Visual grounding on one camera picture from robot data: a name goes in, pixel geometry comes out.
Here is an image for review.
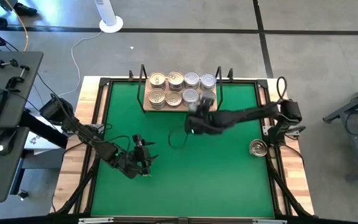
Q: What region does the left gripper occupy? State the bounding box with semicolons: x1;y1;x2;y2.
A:
131;139;160;177

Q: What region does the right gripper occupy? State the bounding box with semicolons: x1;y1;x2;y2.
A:
184;96;219;136

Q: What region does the green table mat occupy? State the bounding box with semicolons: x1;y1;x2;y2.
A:
91;82;275;218

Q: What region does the grey desk foot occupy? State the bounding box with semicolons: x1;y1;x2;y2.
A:
21;149;67;170

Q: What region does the white paper box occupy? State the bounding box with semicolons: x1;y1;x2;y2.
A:
23;116;67;156

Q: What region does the white tower fan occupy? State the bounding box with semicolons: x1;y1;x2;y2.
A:
93;0;124;34

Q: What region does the grey desk panel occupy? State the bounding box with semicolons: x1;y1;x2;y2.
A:
0;51;44;129

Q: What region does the black computer mouse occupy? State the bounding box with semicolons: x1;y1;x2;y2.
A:
0;129;17;157

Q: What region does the dark grey metal stand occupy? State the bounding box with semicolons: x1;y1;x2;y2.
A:
321;77;358;181

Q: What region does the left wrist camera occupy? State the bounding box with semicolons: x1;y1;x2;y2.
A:
132;134;146;147

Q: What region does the black frame wooden shelf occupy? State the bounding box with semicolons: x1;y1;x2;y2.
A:
136;63;226;115

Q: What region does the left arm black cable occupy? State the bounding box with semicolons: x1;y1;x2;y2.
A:
50;93;132;156

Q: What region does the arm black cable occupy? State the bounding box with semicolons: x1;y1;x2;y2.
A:
167;76;288;149
50;93;132;156

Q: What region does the black aluminium table frame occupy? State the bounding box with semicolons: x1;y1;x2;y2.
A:
50;76;316;220

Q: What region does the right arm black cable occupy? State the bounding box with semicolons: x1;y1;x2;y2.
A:
167;76;288;149

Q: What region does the silver metal bracket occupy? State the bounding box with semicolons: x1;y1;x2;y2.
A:
251;218;288;224
78;217;115;224

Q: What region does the black side bracket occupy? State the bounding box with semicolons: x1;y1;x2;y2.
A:
286;124;307;138

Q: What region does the white floor cable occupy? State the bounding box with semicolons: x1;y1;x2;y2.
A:
35;29;104;118

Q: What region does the yellow floor cable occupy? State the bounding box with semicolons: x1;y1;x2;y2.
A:
4;0;29;52

